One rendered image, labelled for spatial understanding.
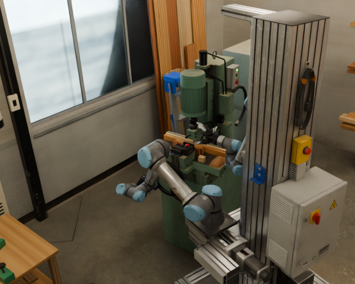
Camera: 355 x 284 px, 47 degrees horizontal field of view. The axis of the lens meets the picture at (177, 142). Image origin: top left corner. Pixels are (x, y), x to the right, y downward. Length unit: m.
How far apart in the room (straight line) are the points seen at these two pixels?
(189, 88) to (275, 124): 0.98
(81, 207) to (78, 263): 0.77
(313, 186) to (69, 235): 2.37
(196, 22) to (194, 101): 2.06
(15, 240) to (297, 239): 1.90
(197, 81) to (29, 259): 1.61
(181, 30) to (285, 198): 2.93
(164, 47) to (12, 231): 2.40
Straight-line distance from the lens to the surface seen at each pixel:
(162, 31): 4.42
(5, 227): 3.28
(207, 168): 2.94
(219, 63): 3.03
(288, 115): 2.04
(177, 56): 4.69
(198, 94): 2.88
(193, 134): 3.03
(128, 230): 3.82
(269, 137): 2.12
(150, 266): 3.46
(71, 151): 4.12
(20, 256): 2.99
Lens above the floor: 2.43
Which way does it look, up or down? 28 degrees down
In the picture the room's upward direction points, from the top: 2 degrees counter-clockwise
